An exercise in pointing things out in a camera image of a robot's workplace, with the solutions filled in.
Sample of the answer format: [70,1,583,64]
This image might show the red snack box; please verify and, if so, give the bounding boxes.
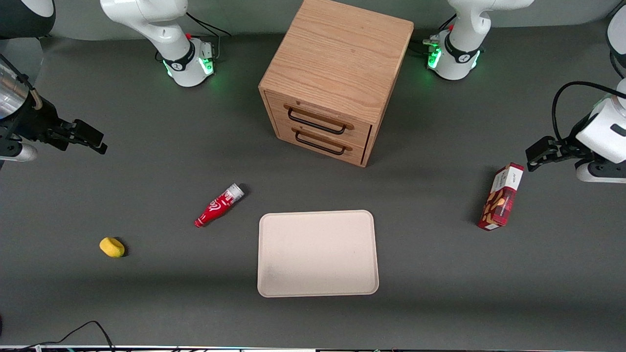
[477,162,525,231]

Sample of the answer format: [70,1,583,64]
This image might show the wooden drawer cabinet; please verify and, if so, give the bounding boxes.
[258,0,415,168]

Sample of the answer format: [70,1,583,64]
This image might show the black right base cable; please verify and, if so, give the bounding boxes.
[185,11,232,59]

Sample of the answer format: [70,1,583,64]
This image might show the beige rectangular tray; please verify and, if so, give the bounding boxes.
[257,210,380,298]

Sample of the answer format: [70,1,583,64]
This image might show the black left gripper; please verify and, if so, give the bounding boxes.
[526,114,596,172]

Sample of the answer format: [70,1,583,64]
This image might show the black drawer handle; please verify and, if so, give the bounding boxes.
[287,107,347,135]
[294,129,347,156]

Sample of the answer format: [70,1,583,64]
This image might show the yellow sponge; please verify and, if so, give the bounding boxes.
[99,237,126,258]

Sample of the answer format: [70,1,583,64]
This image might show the wooden drawer front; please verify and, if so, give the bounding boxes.
[273,119,368,167]
[264,90,373,148]

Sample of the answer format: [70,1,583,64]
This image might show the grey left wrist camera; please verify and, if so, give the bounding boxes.
[576,159,626,184]

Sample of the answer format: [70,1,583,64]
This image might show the black cable on floor edge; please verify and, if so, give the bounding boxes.
[0,320,116,351]

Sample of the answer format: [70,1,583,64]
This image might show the red coke bottle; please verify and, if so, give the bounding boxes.
[194,183,245,229]

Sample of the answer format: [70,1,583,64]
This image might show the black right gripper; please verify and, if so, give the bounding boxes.
[10,97,108,155]

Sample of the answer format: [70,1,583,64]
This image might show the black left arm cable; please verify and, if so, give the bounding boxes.
[552,81,626,143]

